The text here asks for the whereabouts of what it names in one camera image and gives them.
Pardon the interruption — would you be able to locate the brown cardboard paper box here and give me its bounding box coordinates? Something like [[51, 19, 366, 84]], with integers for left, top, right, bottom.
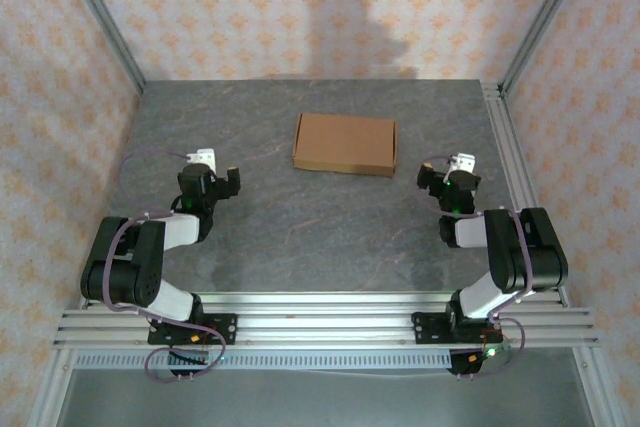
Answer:
[[291, 112, 399, 178]]

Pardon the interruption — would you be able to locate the right black controller board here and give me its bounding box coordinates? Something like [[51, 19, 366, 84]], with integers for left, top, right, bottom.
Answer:
[[448, 344, 512, 379]]

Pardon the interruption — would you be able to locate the grey metal sheet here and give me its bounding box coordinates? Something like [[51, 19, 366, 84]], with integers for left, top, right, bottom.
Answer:
[[57, 369, 596, 427]]

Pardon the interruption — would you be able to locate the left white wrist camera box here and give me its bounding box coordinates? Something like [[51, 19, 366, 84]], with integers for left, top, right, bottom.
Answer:
[[187, 148, 219, 173]]

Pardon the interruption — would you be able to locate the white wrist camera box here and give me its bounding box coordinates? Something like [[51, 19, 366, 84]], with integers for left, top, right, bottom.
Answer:
[[187, 148, 219, 173], [449, 152, 476, 173]]

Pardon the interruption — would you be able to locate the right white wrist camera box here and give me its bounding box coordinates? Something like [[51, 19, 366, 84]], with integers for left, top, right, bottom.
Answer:
[[449, 152, 476, 173]]

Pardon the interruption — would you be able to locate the aluminium side rail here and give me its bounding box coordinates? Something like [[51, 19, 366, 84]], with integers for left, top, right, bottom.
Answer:
[[480, 80, 571, 308]]

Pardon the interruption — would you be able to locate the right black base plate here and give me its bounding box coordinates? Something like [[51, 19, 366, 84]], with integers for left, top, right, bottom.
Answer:
[[411, 311, 504, 346]]

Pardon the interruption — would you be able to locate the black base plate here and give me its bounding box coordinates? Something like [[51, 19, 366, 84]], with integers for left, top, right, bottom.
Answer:
[[147, 313, 239, 347], [411, 311, 504, 346]]

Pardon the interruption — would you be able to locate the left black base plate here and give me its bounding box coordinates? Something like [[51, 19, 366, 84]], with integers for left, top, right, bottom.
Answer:
[[147, 313, 239, 347]]

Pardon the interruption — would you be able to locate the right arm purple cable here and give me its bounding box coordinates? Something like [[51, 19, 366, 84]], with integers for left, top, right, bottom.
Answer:
[[414, 154, 526, 378]]

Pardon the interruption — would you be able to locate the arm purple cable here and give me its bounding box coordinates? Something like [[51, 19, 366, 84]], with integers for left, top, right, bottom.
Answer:
[[414, 154, 526, 378], [102, 146, 226, 383]]

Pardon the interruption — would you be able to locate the aluminium base rail beam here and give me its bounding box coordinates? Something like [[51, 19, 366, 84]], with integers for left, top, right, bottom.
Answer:
[[52, 291, 601, 349]]

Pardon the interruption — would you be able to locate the right aluminium frame post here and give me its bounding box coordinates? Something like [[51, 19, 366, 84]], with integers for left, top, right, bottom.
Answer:
[[499, 0, 596, 94]]

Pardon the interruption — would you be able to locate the aluminium frame post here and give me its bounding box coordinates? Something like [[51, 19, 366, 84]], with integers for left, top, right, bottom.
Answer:
[[54, 0, 147, 94], [499, 0, 596, 94]]

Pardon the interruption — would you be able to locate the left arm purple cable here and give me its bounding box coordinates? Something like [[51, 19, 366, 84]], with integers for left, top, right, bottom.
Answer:
[[102, 146, 226, 383]]

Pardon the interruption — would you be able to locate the left aluminium frame post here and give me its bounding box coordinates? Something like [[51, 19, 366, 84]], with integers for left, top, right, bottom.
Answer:
[[54, 0, 147, 94]]

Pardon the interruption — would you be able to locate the grey slotted cable duct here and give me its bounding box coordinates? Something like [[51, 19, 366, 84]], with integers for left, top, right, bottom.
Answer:
[[74, 350, 454, 371]]

